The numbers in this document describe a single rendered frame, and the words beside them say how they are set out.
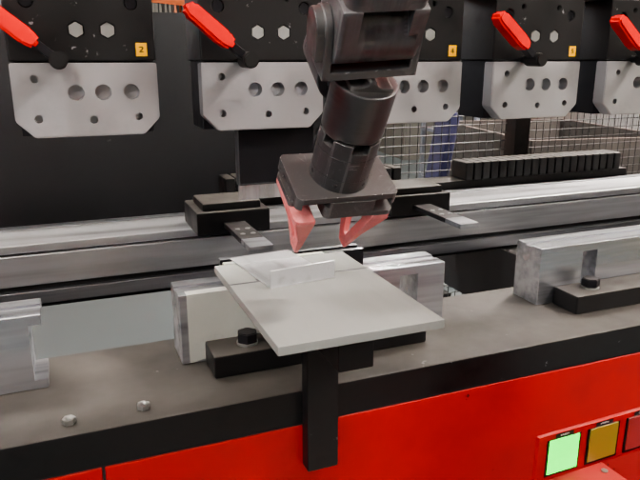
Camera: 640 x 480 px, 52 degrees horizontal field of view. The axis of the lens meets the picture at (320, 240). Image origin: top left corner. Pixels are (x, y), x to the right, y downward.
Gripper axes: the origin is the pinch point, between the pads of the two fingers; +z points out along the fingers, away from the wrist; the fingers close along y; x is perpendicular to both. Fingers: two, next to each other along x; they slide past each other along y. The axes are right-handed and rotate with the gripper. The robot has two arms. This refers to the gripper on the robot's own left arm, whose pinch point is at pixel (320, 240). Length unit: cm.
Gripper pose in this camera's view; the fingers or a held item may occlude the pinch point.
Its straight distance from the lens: 68.4
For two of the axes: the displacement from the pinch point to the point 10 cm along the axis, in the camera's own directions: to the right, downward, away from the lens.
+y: -9.3, 0.9, -3.6
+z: -2.0, 6.9, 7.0
